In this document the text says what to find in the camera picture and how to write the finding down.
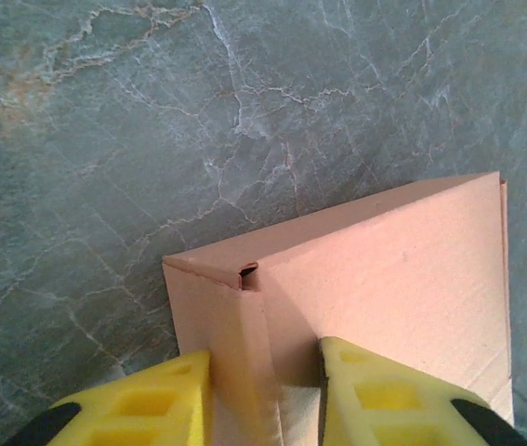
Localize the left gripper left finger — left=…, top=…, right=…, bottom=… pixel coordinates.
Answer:
left=15, top=348, right=214, bottom=446

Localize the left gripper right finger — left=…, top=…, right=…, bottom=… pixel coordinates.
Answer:
left=317, top=335, right=527, bottom=446

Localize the pink cardboard paper box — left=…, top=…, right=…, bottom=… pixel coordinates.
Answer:
left=161, top=170, right=516, bottom=446

